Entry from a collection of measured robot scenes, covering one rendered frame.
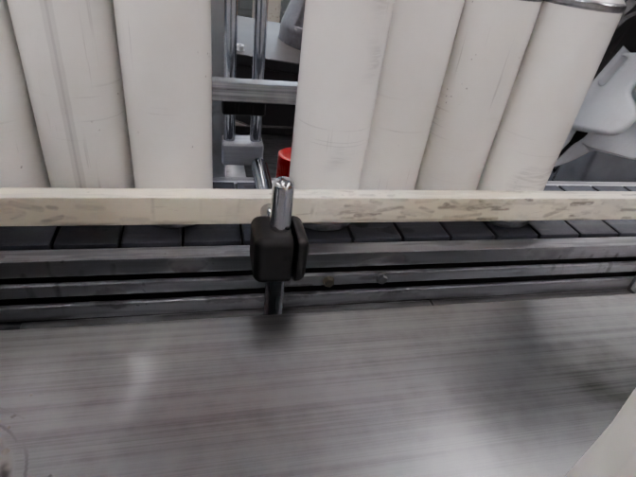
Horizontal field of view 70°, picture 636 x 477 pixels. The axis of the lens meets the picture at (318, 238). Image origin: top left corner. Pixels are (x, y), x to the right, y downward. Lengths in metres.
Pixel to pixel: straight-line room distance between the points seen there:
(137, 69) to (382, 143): 0.16
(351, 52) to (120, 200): 0.16
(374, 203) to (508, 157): 0.11
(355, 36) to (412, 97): 0.06
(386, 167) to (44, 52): 0.21
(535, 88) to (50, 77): 0.29
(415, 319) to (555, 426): 0.08
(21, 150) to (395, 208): 0.23
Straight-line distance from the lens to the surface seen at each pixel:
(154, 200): 0.29
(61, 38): 0.29
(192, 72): 0.28
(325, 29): 0.28
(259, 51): 0.38
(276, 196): 0.24
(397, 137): 0.32
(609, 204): 0.42
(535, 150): 0.36
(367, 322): 0.26
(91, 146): 0.31
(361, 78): 0.29
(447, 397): 0.24
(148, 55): 0.28
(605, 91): 0.40
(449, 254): 0.35
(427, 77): 0.31
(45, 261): 0.31
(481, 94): 0.34
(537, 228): 0.41
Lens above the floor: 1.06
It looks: 34 degrees down
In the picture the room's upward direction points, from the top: 8 degrees clockwise
